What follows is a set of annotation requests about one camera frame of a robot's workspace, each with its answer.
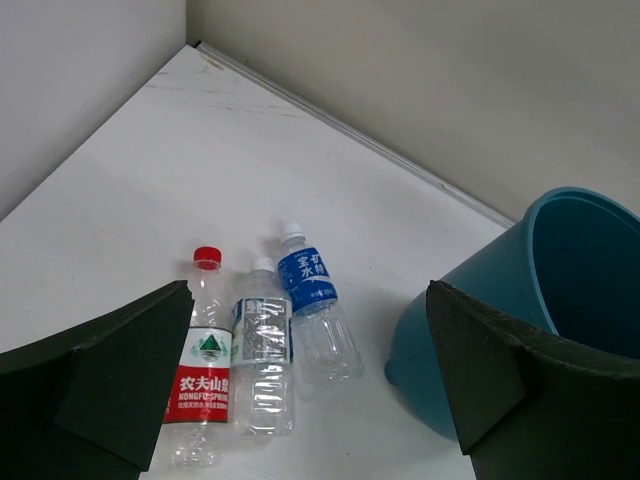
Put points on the clear white cap bottle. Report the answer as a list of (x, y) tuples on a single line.
[(261, 355)]

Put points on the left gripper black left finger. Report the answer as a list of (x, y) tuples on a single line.
[(89, 402)]

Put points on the teal plastic bin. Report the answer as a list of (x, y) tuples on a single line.
[(570, 266)]

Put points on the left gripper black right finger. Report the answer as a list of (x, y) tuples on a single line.
[(527, 404)]

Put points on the blue label water bottle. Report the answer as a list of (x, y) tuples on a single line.
[(324, 348)]

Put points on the red label water bottle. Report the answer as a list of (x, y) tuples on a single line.
[(198, 409)]

